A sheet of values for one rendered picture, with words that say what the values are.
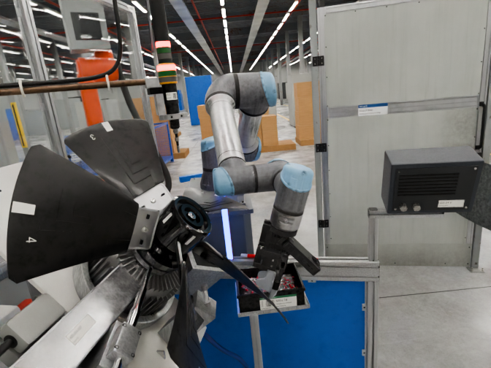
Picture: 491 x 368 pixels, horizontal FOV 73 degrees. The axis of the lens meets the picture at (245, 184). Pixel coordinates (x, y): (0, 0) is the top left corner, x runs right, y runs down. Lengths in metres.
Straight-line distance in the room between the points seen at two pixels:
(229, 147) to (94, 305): 0.48
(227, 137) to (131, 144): 0.25
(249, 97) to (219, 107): 0.13
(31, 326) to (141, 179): 0.38
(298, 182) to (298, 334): 0.87
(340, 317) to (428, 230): 1.65
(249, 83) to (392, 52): 1.66
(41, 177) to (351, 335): 1.23
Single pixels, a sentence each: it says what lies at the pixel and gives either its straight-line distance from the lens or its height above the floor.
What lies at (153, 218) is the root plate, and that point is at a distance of 0.77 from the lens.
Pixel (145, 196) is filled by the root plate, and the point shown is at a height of 1.26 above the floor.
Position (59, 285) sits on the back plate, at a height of 1.12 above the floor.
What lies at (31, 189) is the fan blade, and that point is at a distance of 0.64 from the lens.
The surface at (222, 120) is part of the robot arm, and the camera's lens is 0.98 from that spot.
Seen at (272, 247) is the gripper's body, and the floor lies 1.11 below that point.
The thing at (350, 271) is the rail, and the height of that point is 0.82.
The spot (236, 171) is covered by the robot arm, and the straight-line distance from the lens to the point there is 0.84.
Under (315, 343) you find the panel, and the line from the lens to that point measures 1.52.
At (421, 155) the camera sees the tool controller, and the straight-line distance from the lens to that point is 1.19.
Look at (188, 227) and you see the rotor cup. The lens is 0.74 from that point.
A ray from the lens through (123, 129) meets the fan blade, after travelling 0.95.
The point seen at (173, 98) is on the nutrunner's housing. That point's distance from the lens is 0.83.
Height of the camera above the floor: 1.49
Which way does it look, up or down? 15 degrees down
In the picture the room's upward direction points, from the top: 6 degrees counter-clockwise
